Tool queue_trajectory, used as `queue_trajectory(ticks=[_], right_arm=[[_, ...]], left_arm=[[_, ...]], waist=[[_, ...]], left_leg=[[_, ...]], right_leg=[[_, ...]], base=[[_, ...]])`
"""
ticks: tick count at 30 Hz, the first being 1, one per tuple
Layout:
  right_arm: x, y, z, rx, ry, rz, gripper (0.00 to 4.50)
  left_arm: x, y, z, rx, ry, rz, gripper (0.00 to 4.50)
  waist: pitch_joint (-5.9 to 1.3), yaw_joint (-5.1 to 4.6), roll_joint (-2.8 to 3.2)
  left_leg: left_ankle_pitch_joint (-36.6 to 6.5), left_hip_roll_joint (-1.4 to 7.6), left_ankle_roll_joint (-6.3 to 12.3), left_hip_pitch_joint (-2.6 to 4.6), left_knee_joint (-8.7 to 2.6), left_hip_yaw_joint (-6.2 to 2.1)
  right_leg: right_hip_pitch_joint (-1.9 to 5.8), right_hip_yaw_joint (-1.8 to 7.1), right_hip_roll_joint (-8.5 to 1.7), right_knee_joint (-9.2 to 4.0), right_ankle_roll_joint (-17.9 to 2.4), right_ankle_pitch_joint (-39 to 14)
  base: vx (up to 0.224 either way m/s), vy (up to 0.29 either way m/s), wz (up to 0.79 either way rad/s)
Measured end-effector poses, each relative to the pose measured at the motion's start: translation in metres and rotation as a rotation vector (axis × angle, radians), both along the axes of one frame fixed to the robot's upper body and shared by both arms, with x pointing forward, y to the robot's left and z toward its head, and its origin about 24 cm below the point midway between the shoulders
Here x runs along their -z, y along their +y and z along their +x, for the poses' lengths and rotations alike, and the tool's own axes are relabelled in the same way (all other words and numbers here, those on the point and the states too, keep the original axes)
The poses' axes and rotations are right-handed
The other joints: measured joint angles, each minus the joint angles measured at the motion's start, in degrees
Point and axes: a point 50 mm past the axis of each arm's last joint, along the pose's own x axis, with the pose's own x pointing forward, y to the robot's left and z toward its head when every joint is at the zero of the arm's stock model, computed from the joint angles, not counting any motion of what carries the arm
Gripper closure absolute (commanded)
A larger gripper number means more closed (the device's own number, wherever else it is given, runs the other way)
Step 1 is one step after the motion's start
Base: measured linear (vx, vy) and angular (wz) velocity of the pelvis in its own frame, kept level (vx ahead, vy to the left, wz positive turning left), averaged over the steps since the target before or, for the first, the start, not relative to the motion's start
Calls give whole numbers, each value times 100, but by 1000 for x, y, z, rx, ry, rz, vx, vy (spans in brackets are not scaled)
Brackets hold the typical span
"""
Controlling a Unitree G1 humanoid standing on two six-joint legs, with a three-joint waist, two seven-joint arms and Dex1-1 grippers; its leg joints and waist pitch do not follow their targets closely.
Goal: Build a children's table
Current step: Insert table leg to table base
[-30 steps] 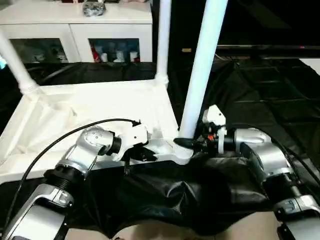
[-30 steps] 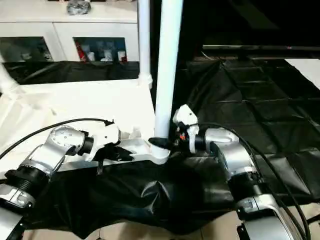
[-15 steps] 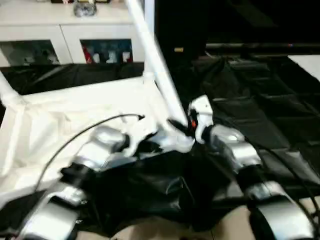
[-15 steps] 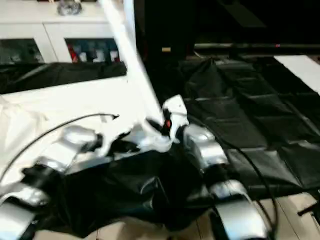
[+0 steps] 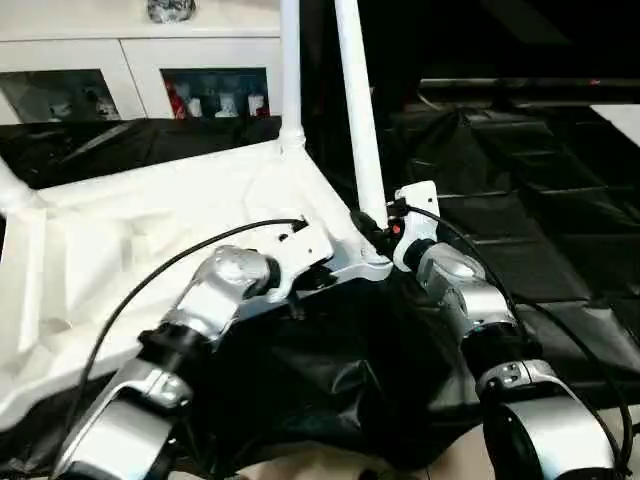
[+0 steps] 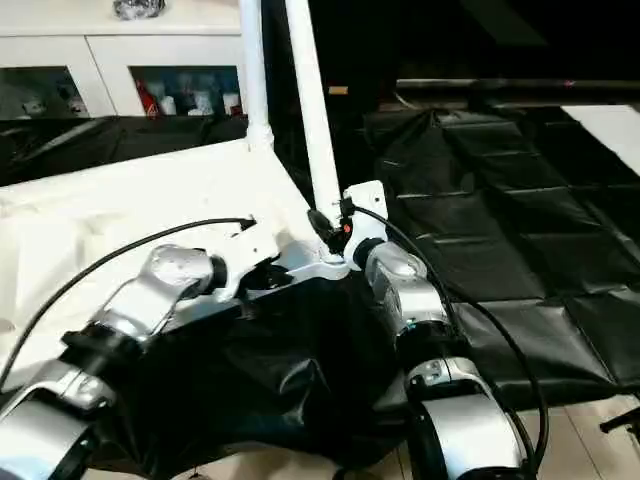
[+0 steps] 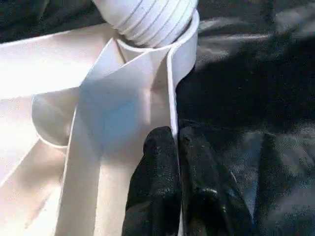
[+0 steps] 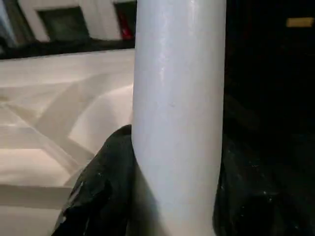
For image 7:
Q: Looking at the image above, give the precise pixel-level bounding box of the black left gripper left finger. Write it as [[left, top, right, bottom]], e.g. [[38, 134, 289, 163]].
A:
[[125, 126, 183, 236]]

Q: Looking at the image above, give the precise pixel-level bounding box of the black mat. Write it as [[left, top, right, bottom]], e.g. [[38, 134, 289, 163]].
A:
[[0, 0, 315, 236]]

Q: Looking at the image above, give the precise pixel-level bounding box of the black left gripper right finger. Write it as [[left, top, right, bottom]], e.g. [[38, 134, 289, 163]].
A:
[[178, 122, 254, 236]]

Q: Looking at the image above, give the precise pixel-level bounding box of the white plastic table leg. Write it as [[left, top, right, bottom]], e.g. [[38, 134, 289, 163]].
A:
[[93, 0, 199, 49]]

